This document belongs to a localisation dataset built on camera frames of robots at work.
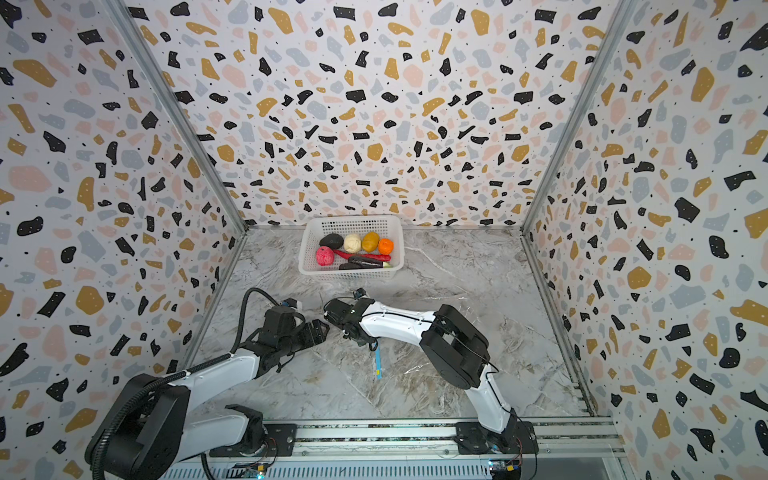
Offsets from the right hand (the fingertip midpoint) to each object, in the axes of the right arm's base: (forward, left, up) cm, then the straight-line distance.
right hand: (372, 323), depth 90 cm
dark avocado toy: (+33, +17, +1) cm, 37 cm away
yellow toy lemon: (+32, +3, +1) cm, 33 cm away
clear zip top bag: (-11, -10, -5) cm, 16 cm away
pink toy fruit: (+26, +19, 0) cm, 32 cm away
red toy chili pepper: (+28, -1, -3) cm, 28 cm away
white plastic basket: (+44, -1, -3) cm, 44 cm away
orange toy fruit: (+32, -2, -2) cm, 32 cm away
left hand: (-1, +15, 0) cm, 16 cm away
